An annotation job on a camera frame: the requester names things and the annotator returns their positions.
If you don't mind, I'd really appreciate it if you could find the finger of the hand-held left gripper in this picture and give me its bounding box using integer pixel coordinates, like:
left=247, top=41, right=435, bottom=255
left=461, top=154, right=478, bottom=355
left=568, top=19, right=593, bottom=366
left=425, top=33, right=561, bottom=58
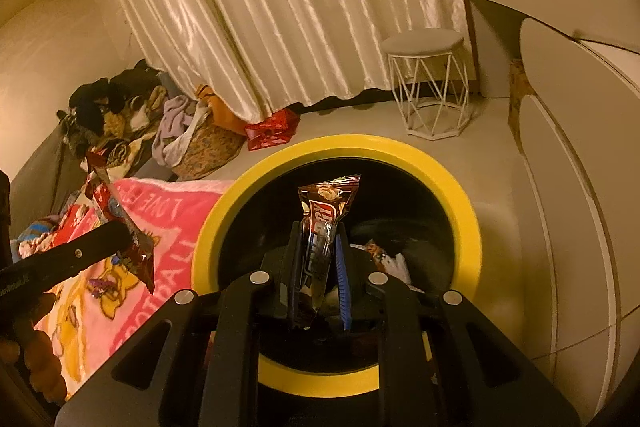
left=30, top=221, right=133, bottom=283

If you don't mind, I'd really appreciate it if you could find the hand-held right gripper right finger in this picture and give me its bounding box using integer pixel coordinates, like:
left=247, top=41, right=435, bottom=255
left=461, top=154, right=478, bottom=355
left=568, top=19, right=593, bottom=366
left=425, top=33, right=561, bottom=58
left=335, top=227, right=583, bottom=427

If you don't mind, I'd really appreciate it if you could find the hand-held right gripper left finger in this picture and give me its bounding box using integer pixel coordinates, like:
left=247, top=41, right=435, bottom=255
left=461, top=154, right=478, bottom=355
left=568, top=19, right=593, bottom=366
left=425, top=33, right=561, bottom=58
left=55, top=222, right=303, bottom=427

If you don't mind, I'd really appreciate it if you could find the brown chocolate bar wrapper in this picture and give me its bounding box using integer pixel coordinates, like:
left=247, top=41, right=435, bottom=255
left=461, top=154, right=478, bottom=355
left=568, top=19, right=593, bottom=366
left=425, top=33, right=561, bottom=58
left=287, top=174, right=363, bottom=333

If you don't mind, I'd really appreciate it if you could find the red snack wrapper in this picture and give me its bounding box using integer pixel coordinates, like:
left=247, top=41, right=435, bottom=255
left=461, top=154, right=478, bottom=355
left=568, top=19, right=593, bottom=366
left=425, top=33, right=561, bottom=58
left=82, top=149, right=157, bottom=295

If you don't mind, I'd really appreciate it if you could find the yellow rimmed black trash bin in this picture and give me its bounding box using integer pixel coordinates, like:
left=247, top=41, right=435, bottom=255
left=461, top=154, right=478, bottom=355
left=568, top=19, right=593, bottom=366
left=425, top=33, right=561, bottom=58
left=191, top=134, right=483, bottom=398

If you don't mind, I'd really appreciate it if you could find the person's left hand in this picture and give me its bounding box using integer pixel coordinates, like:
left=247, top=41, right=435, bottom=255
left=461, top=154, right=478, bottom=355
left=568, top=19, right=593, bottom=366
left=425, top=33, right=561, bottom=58
left=0, top=294, right=68, bottom=400

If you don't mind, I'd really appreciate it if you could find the white crumpled paper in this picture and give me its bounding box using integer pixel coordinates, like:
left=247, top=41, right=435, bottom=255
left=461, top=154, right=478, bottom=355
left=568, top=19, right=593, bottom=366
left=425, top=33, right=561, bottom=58
left=382, top=252, right=412, bottom=287

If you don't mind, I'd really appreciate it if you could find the grey sofa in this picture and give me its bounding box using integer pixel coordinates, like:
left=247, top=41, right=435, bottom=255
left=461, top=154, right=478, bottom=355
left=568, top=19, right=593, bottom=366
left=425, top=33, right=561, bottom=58
left=10, top=127, right=91, bottom=238

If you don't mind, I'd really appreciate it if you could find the pink printed blanket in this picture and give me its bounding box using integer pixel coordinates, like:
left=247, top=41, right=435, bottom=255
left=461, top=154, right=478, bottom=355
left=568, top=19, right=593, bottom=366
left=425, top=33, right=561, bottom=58
left=15, top=177, right=236, bottom=400

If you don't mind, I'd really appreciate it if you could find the red gift bag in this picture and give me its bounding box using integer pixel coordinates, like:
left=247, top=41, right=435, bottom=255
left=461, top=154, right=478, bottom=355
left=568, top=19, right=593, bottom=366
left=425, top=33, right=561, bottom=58
left=245, top=109, right=301, bottom=151

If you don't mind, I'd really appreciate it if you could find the floral fabric bag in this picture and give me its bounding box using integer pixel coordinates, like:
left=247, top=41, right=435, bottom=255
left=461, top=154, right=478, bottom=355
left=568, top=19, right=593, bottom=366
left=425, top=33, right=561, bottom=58
left=172, top=119, right=248, bottom=180

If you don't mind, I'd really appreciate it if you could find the pile of dark clothes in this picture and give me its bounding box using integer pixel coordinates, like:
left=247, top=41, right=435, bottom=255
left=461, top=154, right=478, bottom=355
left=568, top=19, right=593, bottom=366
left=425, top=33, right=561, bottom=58
left=57, top=59, right=168, bottom=165

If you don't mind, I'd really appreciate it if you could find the purple cloth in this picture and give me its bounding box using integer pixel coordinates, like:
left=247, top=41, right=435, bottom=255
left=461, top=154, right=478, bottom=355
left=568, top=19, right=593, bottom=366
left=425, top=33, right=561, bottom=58
left=151, top=96, right=211, bottom=166

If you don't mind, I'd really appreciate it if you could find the orange bag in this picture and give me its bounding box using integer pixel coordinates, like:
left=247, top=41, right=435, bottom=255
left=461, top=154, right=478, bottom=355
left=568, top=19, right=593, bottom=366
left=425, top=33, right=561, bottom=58
left=195, top=84, right=248, bottom=135

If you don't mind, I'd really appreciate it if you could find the shiny cream curtain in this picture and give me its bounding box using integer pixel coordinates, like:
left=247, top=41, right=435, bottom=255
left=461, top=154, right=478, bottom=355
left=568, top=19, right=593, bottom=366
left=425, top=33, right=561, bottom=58
left=97, top=0, right=468, bottom=122

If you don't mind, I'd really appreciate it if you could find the white wardrobe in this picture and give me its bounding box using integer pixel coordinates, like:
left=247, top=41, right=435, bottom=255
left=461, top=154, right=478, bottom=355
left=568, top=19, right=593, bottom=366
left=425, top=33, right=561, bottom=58
left=517, top=17, right=640, bottom=413

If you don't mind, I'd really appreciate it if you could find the white wire frame stool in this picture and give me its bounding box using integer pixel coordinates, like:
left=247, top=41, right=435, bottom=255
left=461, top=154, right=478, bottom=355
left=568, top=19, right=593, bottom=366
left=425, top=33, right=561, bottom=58
left=381, top=28, right=473, bottom=140

